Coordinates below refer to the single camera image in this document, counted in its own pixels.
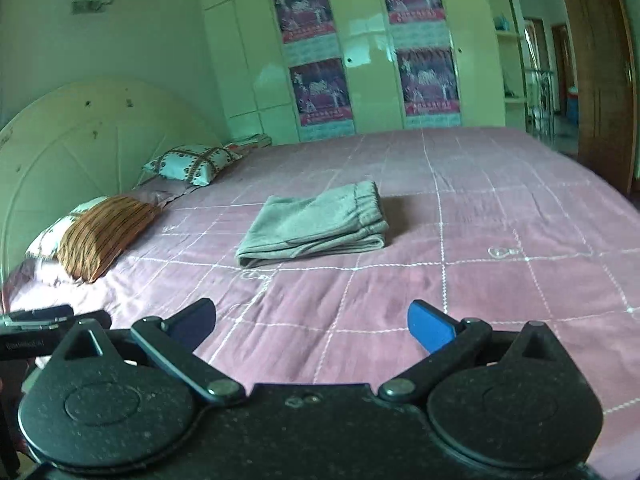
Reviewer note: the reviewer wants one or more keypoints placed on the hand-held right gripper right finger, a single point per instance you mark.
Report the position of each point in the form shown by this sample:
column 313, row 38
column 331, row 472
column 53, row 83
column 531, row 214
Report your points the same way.
column 430, row 327

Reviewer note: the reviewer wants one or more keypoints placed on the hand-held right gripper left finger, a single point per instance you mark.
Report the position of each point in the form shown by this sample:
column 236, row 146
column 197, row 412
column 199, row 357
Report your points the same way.
column 192, row 322

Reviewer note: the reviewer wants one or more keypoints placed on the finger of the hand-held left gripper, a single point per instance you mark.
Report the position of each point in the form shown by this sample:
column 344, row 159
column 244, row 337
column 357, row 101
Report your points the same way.
column 95, row 320

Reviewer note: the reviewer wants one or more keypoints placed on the grey-green knit pants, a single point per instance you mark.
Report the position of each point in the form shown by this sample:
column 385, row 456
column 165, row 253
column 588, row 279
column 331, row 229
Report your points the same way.
column 315, row 225

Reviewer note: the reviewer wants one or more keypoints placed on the plain pink pillow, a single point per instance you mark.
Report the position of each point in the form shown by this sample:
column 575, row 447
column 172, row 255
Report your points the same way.
column 160, row 191
column 35, row 272

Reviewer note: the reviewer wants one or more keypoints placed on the orange striped pillow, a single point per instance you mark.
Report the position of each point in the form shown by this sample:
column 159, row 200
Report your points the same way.
column 102, row 237

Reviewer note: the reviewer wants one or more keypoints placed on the pink quilted bedspread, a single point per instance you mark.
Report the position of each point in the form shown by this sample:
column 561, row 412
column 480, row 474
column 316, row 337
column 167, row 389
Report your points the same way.
column 425, row 240

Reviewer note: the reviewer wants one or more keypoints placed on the light blue patterned pillow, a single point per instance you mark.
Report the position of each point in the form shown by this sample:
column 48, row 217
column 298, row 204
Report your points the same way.
column 192, row 162
column 55, row 232

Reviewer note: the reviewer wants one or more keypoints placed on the cream rounded headboard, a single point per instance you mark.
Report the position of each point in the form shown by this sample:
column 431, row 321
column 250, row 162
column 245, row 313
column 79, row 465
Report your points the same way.
column 75, row 150

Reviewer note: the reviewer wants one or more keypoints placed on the folded striped cloth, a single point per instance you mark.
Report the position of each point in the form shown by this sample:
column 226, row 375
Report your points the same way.
column 250, row 142

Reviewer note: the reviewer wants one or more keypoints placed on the cream corner shelf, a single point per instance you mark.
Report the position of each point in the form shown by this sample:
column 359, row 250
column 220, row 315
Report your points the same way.
column 505, row 50

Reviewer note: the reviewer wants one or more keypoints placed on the cream wardrobe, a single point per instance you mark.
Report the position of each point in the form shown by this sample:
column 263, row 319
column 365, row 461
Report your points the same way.
column 350, row 50

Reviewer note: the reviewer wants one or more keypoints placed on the brown wooden door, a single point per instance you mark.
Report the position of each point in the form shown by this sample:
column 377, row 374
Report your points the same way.
column 600, row 70

